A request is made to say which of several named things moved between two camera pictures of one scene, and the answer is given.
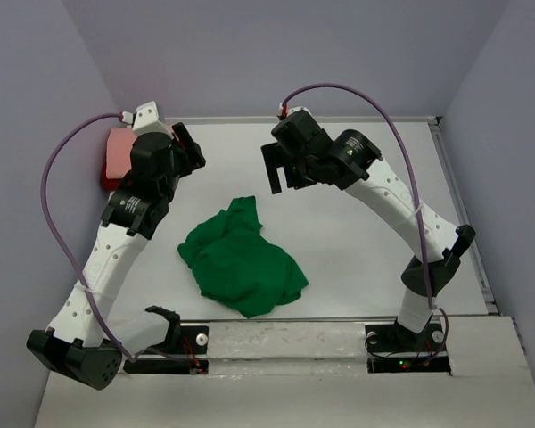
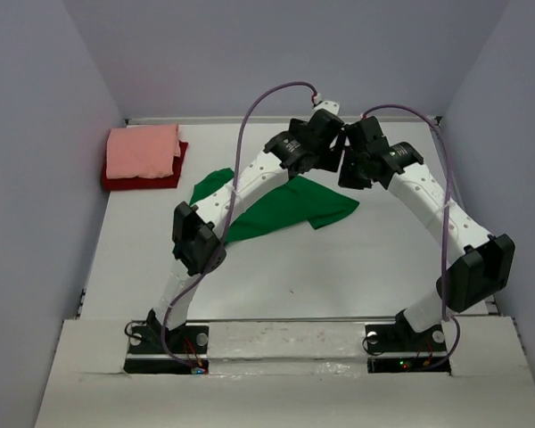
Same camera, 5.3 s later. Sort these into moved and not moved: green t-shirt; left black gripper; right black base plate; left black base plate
Moved: green t-shirt; left black gripper
Not moved: right black base plate; left black base plate
